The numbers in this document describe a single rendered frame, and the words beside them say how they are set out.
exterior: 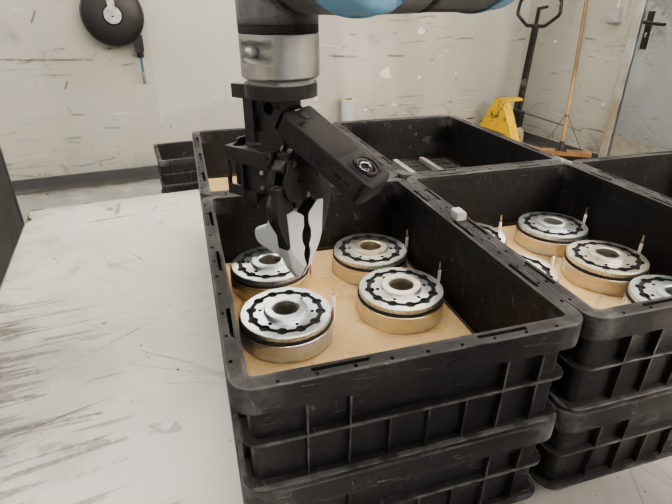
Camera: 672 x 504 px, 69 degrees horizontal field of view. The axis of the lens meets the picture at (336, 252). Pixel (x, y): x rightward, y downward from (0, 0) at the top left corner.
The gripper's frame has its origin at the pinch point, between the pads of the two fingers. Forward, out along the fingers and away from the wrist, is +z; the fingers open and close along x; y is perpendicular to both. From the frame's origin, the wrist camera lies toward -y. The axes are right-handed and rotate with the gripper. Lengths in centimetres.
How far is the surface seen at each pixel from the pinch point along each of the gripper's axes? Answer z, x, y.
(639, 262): 4.0, -32.1, -31.2
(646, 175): 1, -62, -29
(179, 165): 33, -88, 135
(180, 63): 10, -199, 263
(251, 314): 4.0, 6.1, 2.8
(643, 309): -3.1, -6.3, -32.4
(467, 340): -3.1, 6.6, -21.4
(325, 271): 6.9, -10.6, 4.7
